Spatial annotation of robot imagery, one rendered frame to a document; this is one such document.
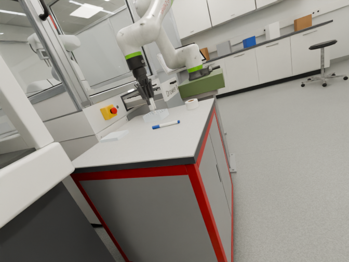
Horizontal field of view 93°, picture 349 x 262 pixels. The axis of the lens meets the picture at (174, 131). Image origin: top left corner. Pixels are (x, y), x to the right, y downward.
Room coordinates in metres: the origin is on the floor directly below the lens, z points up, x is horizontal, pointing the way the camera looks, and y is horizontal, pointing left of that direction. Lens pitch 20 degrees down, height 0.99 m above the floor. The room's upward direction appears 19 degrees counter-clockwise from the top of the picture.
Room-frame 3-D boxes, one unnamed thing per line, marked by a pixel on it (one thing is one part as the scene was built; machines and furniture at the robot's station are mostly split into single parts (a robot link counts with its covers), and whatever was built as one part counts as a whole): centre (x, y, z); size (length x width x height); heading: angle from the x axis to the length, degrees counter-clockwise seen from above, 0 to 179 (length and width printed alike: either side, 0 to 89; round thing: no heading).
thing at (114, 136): (0.84, 0.31, 0.77); 0.13 x 0.09 x 0.02; 61
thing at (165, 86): (1.18, -0.07, 0.87); 0.29 x 0.02 x 0.11; 155
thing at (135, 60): (0.97, 0.07, 1.07); 0.12 x 0.09 x 0.06; 53
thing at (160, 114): (0.94, 0.07, 0.78); 0.12 x 0.08 x 0.04; 53
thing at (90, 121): (1.55, 0.63, 0.87); 1.02 x 0.95 x 0.14; 155
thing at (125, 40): (0.97, 0.07, 1.17); 0.13 x 0.11 x 0.14; 60
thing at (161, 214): (0.81, 0.10, 0.38); 0.62 x 0.58 x 0.76; 155
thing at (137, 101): (1.27, 0.12, 0.86); 0.40 x 0.26 x 0.06; 65
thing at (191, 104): (0.91, -0.14, 0.78); 0.07 x 0.07 x 0.04
